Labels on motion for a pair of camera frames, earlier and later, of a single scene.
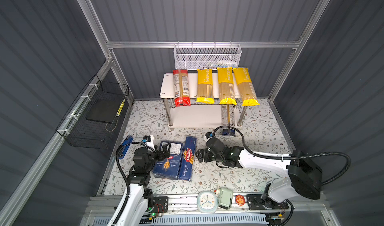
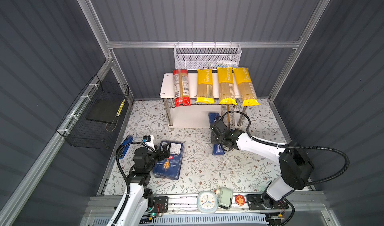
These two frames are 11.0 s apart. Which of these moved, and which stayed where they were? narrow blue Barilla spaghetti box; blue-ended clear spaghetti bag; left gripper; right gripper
Moved: narrow blue Barilla spaghetti box; right gripper
Stayed: left gripper; blue-ended clear spaghetti bag
